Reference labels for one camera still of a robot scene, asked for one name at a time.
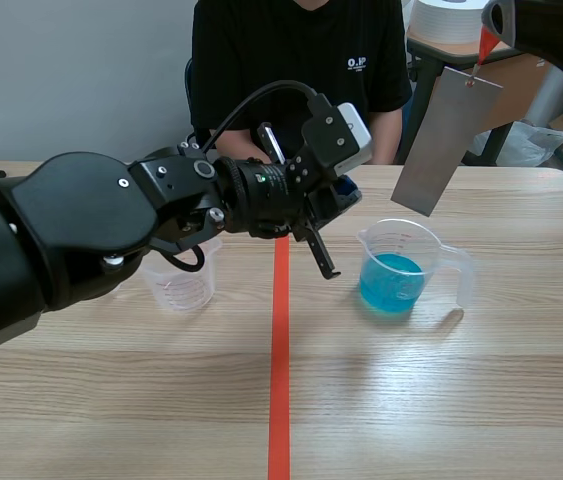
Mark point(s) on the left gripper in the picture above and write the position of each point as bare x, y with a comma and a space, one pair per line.
301, 200

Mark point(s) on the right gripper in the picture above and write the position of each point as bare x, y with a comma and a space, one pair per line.
561, 30

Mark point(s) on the grey metal plate orange strip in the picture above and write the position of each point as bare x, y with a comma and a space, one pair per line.
441, 140

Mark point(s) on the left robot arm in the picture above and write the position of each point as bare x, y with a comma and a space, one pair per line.
61, 215

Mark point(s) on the white round stack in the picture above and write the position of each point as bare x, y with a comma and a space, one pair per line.
441, 20

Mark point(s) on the clear beaker with blue liquid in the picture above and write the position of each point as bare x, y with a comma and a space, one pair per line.
391, 280

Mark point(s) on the clear plastic bag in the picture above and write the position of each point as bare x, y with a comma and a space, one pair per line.
531, 145

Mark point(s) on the person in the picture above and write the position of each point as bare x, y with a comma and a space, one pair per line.
286, 50

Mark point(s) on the empty clear plastic beaker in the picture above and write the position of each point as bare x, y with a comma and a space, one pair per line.
181, 290

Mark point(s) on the dark blue chair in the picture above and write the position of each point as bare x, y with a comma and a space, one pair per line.
188, 90

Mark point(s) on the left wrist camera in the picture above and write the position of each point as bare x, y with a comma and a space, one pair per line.
357, 137

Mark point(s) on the desk with black frame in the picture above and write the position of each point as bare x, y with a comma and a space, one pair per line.
436, 46

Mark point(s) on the grey metal post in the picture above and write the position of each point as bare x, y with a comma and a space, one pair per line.
551, 95

